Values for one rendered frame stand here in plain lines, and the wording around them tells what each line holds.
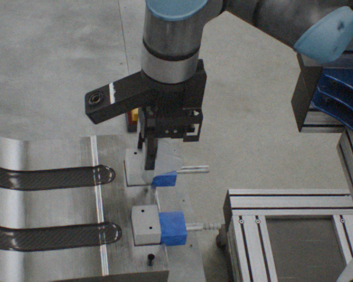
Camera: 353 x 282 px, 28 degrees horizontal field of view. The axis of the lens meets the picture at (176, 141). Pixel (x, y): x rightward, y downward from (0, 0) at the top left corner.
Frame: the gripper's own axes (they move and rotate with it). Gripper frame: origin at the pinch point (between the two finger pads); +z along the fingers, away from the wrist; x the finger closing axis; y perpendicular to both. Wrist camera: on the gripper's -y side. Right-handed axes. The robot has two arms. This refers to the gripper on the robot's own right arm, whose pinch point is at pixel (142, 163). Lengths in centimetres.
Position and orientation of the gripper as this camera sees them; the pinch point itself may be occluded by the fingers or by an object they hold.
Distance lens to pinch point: 108.0
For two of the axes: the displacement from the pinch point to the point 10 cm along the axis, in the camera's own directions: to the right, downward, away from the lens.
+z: -1.1, 6.6, 7.4
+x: -1.4, -7.5, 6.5
